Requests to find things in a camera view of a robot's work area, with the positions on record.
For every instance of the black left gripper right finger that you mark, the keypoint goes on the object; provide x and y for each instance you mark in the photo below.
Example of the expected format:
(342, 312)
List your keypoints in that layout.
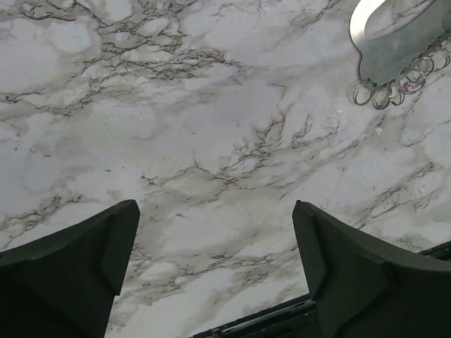
(365, 287)

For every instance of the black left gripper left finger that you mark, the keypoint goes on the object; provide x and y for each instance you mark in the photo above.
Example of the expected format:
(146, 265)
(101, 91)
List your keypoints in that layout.
(64, 284)

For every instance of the black mounting rail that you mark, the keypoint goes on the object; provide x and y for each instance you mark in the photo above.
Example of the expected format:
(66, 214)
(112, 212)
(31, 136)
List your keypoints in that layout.
(294, 318)

